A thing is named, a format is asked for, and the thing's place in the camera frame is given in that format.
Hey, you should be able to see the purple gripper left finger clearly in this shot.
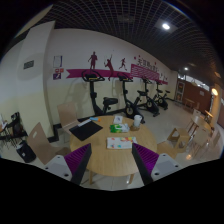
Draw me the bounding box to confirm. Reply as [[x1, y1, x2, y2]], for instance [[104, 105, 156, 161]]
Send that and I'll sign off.
[[44, 144, 92, 185]]

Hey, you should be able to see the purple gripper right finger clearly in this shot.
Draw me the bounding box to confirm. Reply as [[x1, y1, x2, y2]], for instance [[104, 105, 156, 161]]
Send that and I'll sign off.
[[132, 143, 182, 185]]

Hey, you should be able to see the folded white patterned towel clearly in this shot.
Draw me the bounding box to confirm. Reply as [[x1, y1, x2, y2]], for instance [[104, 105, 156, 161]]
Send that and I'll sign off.
[[107, 137, 137, 149]]

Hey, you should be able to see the wooden chair at right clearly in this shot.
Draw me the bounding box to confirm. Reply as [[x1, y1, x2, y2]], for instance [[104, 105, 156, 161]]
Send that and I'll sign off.
[[156, 126, 209, 160]]

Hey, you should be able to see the black laptop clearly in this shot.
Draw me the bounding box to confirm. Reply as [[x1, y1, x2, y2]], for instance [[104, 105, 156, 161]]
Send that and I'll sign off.
[[69, 120, 102, 141]]

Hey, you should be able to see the round wooden table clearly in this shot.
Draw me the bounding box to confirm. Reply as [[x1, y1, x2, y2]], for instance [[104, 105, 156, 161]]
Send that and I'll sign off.
[[70, 116, 157, 182], [186, 115, 212, 136]]

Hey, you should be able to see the wooden chair at left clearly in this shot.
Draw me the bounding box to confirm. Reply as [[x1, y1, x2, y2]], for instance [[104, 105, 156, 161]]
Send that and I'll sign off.
[[27, 123, 71, 164]]

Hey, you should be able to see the white paper cup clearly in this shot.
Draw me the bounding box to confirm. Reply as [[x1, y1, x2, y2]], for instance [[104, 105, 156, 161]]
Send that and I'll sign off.
[[133, 115, 142, 127]]

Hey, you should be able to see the black waste bin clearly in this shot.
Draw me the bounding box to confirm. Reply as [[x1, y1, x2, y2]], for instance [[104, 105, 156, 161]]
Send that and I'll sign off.
[[16, 140, 36, 163]]

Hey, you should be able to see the blue orange marker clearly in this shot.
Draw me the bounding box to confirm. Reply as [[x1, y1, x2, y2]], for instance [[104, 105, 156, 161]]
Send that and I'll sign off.
[[89, 117, 100, 122]]

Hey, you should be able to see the green tissue pack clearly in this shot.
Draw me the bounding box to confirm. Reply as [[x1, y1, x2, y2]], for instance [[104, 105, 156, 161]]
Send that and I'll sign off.
[[110, 124, 130, 133]]

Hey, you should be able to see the wooden chair behind table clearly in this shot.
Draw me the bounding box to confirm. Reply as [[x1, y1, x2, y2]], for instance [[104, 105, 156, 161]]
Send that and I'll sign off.
[[57, 102, 79, 134]]

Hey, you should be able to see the black exercise bike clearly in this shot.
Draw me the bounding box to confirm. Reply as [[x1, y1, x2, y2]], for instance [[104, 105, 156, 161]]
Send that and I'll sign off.
[[153, 80, 169, 110], [81, 70, 118, 116], [137, 76, 160, 117], [117, 73, 146, 124]]

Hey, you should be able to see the white card on table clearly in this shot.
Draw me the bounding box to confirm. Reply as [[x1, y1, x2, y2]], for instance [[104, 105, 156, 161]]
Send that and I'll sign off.
[[113, 115, 123, 124]]

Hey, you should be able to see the round wooden table right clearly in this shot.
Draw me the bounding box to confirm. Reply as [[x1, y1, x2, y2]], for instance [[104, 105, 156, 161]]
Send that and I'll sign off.
[[186, 115, 212, 136]]

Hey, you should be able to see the black chair far left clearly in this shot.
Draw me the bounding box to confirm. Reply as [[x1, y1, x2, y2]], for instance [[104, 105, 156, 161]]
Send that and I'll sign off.
[[0, 112, 27, 146]]

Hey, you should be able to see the black exercise bike far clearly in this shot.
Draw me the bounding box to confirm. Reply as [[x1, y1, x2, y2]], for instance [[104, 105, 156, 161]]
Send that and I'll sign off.
[[153, 80, 169, 110]]

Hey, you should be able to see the black exercise bike left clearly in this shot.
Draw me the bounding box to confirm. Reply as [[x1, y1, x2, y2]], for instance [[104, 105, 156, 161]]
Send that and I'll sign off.
[[81, 70, 118, 116]]

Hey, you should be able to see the ceiling light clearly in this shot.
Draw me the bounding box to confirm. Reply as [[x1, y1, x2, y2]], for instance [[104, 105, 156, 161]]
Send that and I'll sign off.
[[162, 23, 171, 30]]

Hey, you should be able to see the white framed wall poster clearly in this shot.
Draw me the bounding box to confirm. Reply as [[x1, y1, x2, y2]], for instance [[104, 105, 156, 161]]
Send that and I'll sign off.
[[53, 55, 62, 68]]

